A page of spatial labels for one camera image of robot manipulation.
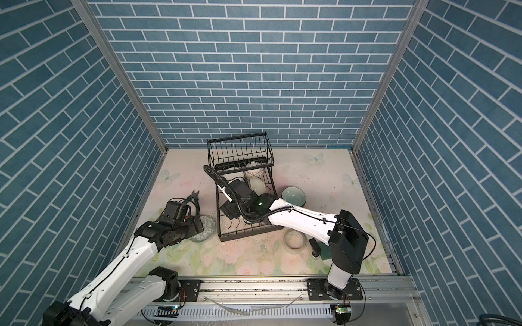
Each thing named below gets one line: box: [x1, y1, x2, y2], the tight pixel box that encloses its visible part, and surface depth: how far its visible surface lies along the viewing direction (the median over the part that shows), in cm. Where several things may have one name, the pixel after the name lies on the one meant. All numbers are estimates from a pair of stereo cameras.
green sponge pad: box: [317, 241, 332, 261], surface depth 83 cm
